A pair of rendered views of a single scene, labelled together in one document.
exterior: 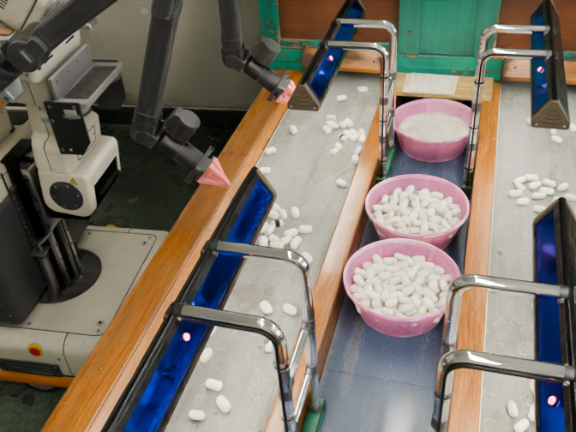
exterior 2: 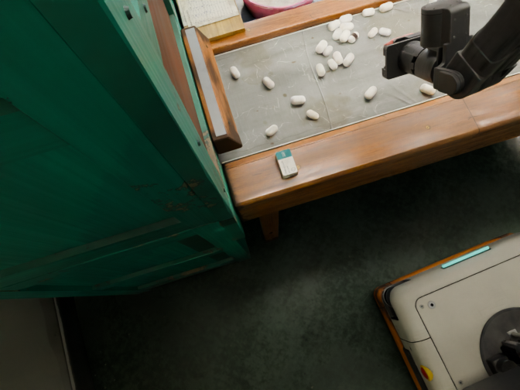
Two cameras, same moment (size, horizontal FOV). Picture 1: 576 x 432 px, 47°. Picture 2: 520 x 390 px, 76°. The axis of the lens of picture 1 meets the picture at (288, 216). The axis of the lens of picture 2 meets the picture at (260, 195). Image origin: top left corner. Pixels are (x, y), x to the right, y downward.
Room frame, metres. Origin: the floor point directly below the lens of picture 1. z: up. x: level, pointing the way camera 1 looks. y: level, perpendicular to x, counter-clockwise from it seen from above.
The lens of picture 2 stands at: (2.27, 0.20, 1.48)
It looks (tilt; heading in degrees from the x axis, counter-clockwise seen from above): 74 degrees down; 244
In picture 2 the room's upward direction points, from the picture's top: 11 degrees counter-clockwise
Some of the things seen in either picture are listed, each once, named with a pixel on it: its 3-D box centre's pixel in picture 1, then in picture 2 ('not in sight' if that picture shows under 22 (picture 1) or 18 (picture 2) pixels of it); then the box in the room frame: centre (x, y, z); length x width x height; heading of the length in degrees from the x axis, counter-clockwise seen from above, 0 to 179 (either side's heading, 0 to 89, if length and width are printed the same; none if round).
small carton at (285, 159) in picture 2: not in sight; (286, 163); (2.09, -0.01, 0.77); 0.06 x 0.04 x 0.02; 71
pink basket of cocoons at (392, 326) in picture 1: (400, 291); not in sight; (1.08, -0.25, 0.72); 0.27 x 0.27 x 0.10
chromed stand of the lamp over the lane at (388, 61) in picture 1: (359, 105); not in sight; (1.66, -0.23, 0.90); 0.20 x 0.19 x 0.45; 161
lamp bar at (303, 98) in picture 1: (331, 44); not in sight; (1.69, -0.16, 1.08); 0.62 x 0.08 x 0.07; 161
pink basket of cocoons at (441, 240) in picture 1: (416, 217); not in sight; (1.35, -0.34, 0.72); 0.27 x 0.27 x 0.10
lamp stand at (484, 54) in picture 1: (506, 115); not in sight; (1.53, -0.61, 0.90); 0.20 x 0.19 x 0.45; 161
